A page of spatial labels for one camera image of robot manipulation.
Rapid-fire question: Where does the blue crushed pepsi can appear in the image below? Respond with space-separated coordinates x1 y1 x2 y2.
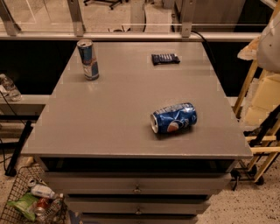
150 102 197 134

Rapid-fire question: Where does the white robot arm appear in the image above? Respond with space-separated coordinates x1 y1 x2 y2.
237 13 280 74

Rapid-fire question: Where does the tall red bull can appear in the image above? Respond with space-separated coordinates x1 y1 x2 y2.
77 39 99 81

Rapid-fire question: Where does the silver can in basket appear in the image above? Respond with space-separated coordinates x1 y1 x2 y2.
27 178 38 188

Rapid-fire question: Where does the red can in basket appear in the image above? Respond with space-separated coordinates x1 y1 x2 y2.
34 198 53 216

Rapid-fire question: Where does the grey drawer cabinet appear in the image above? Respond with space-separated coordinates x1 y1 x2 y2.
23 42 251 224

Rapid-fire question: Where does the dark blue snack packet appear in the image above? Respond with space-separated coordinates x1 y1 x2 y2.
151 53 180 66

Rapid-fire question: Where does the white plastic bottle in basket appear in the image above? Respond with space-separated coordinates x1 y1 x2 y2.
31 185 57 200

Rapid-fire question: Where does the clear plastic water bottle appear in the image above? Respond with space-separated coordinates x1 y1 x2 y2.
0 73 22 102

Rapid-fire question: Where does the green snack bag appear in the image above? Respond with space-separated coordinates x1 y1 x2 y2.
7 192 39 221

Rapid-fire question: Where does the black cable behind table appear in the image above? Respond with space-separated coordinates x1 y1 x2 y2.
191 30 217 66

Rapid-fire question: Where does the black wire basket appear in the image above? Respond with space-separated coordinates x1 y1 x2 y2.
1 164 67 224

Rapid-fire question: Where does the yellow wooden cart frame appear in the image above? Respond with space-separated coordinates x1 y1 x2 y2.
231 0 280 185

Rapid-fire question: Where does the metal railing frame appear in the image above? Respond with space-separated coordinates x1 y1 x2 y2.
0 0 260 42

